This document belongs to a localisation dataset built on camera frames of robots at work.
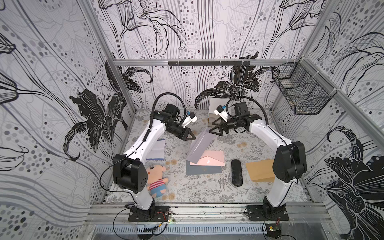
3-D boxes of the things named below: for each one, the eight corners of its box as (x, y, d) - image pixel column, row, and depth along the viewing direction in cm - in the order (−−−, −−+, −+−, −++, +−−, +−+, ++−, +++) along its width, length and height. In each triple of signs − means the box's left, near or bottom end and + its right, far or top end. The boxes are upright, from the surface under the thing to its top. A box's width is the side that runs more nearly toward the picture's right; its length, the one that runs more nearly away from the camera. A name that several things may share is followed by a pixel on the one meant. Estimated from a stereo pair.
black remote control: (232, 185, 83) (233, 184, 81) (231, 160, 93) (232, 158, 91) (241, 186, 83) (243, 185, 81) (239, 161, 93) (240, 159, 90)
